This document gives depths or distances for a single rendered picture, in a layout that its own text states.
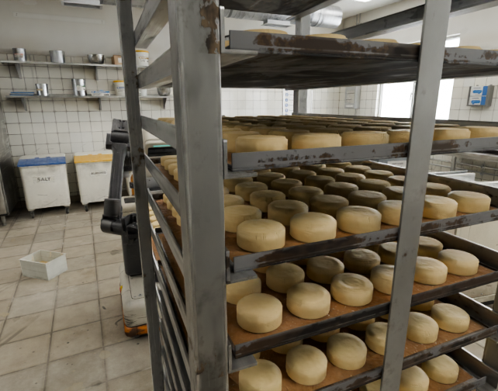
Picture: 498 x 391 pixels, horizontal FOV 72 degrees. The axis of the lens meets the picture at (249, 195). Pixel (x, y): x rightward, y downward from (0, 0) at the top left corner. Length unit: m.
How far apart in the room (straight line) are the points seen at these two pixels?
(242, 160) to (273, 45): 0.09
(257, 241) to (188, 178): 0.11
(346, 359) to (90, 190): 4.88
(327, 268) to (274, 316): 0.13
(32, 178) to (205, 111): 4.95
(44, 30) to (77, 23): 0.43
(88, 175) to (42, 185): 0.56
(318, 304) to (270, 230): 0.11
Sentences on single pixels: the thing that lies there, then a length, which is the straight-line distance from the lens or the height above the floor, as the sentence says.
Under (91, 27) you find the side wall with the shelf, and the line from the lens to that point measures 5.81.
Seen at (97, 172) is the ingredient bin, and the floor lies 0.54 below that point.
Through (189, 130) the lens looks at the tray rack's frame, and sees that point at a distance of 0.25.
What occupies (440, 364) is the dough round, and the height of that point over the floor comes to 1.06.
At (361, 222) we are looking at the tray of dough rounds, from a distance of 0.39.
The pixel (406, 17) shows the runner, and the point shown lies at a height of 1.59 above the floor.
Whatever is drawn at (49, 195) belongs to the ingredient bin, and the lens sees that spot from 5.22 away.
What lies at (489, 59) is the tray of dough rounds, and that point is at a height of 1.50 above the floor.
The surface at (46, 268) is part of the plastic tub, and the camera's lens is 3.40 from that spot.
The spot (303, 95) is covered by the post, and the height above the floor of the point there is 1.47.
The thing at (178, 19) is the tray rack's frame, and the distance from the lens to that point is 0.26.
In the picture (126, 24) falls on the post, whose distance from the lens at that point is 0.87.
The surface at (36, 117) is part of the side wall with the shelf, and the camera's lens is 5.74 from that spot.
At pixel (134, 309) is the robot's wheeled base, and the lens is 2.30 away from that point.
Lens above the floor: 1.45
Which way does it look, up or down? 15 degrees down
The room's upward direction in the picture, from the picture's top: straight up
